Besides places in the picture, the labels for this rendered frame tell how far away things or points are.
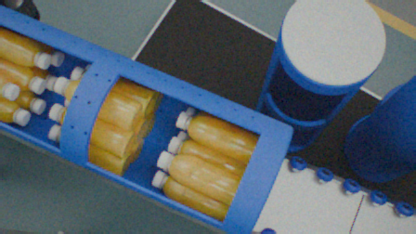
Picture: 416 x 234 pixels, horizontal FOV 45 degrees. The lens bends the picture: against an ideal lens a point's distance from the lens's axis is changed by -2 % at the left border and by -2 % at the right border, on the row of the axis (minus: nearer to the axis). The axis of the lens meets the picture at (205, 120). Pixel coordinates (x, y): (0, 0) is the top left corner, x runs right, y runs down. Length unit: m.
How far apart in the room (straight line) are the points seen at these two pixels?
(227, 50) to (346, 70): 1.02
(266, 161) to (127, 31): 1.59
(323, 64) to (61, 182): 1.42
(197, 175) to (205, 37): 1.27
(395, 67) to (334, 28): 1.21
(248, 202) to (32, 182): 1.52
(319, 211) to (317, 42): 0.44
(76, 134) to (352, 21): 0.78
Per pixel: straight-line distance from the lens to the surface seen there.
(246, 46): 2.33
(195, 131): 1.19
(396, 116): 1.66
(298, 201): 1.38
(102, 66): 1.17
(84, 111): 1.13
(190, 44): 2.33
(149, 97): 1.21
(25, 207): 2.44
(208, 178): 1.15
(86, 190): 2.37
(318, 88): 1.39
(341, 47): 1.40
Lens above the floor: 2.28
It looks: 75 degrees down
